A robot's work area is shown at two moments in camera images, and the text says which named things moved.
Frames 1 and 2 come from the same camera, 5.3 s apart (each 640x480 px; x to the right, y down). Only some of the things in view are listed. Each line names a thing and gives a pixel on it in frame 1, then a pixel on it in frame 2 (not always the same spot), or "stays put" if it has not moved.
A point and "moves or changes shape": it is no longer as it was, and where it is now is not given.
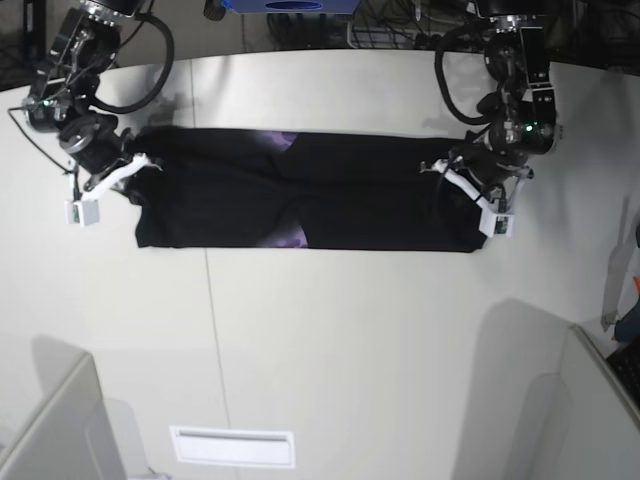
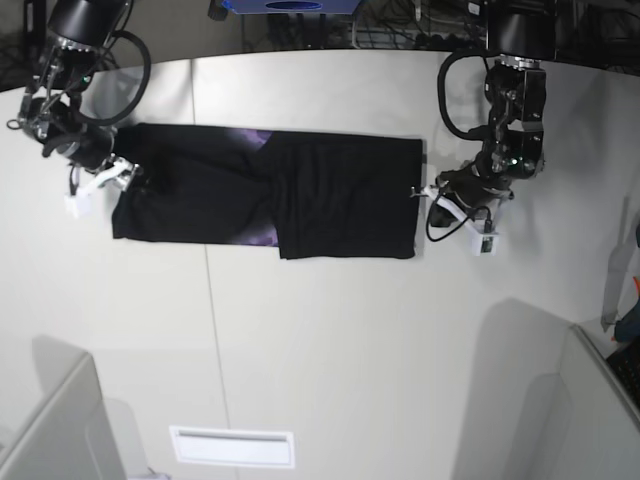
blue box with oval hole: [293, 6] stays put
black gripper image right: [491, 169] -> [468, 187]
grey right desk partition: [599, 418] stays put
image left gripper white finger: [139, 162] -> [104, 175]
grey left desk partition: [73, 439] stays put
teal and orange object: [628, 328] stays put
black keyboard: [626, 365] stays put
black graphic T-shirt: [299, 191] moves or changes shape
